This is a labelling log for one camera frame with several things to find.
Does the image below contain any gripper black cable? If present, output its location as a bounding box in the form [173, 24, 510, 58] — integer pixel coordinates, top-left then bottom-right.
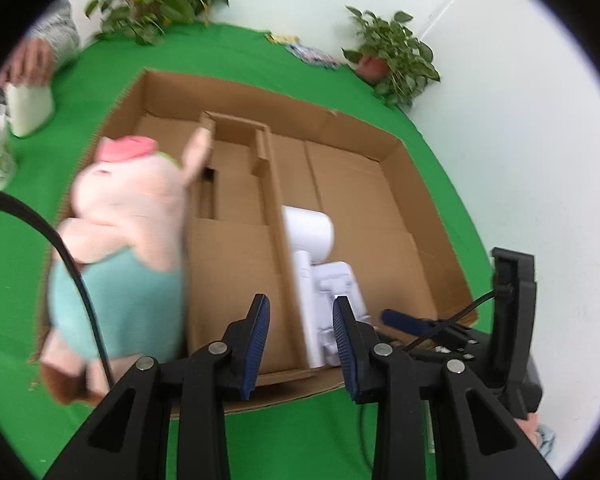
[405, 287, 498, 353]
[0, 191, 117, 391]

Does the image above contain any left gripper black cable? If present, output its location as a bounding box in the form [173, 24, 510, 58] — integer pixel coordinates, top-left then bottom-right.
[0, 191, 117, 391]

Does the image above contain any large cardboard box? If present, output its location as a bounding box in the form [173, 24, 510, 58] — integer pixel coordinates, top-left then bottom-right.
[37, 66, 481, 418]

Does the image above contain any pink plush pig toy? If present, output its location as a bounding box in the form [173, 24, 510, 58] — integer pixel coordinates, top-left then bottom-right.
[39, 127, 216, 407]

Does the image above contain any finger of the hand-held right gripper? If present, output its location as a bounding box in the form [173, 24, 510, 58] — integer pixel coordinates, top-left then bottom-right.
[381, 308, 448, 341]

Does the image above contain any leafy green potted plant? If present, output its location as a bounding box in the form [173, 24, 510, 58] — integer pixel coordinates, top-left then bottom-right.
[82, 0, 231, 46]

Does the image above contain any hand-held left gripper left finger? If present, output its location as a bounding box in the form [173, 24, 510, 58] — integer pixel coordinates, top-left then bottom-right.
[42, 292, 272, 480]

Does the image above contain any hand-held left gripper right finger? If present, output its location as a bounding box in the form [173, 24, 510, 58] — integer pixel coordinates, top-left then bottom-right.
[331, 296, 561, 480]

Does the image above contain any white mug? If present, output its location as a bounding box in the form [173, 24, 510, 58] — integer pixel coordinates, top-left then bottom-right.
[5, 82, 55, 138]

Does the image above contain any brown cardboard insert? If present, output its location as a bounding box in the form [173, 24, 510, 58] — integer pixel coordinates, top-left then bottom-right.
[186, 110, 326, 388]

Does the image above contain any person's right hand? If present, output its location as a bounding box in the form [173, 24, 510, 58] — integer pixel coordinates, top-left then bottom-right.
[516, 411, 548, 443]

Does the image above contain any white plastic stand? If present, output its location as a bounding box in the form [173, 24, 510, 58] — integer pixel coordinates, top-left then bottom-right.
[312, 260, 373, 366]

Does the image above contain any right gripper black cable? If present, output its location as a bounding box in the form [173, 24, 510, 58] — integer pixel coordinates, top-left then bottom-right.
[405, 287, 498, 353]

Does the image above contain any red pot green plant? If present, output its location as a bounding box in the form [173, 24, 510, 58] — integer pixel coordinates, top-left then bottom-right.
[341, 5, 442, 111]

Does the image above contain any blue patterned packet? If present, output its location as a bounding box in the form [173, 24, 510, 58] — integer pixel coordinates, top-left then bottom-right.
[285, 42, 342, 67]

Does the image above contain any white hair dryer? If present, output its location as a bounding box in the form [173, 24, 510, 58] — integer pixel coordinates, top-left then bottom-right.
[281, 205, 337, 368]

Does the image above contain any green table cloth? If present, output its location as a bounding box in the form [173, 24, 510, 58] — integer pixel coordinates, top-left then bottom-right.
[0, 22, 496, 480]

